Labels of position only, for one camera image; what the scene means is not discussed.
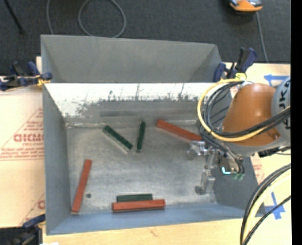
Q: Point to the black cylinder on white bracket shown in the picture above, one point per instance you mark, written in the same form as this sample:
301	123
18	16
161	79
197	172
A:
268	152

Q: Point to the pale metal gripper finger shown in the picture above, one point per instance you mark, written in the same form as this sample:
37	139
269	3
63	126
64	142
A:
197	148
205	181

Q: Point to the brown cardboard board red print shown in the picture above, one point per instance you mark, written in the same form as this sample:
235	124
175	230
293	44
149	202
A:
18	162

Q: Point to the grey metal bin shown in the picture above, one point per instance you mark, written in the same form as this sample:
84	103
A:
166	167

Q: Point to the red-brown flat block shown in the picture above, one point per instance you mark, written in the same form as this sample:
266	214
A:
81	185
138	205
177	131

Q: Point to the dark green flat block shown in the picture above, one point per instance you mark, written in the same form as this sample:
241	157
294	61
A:
117	136
140	136
134	197

